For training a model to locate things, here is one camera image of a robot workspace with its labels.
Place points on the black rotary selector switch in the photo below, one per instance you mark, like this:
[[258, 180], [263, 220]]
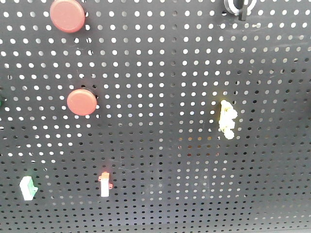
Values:
[[240, 8]]

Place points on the lower red push button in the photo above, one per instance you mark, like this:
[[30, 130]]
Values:
[[81, 102]]

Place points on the red push button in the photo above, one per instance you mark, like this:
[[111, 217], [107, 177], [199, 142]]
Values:
[[67, 15], [81, 102]]

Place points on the upper red push button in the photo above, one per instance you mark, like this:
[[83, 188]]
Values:
[[67, 15]]

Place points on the black perforated pegboard panel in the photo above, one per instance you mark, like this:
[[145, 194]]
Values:
[[159, 70]]

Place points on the yellow toggle handle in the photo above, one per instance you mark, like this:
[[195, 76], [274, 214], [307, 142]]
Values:
[[226, 120]]

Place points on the white red rocker switch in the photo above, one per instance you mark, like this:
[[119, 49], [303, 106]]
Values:
[[105, 184]]

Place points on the white green rocker switch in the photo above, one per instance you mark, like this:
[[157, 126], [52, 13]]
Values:
[[27, 188]]

